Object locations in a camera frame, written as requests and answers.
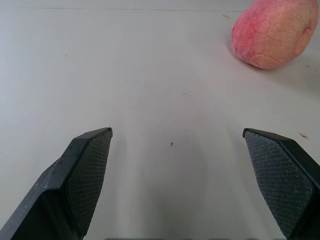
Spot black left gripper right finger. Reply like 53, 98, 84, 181
242, 127, 320, 240

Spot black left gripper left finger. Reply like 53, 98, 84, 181
0, 127, 114, 240

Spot pink peach fruit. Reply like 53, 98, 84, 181
230, 0, 319, 70

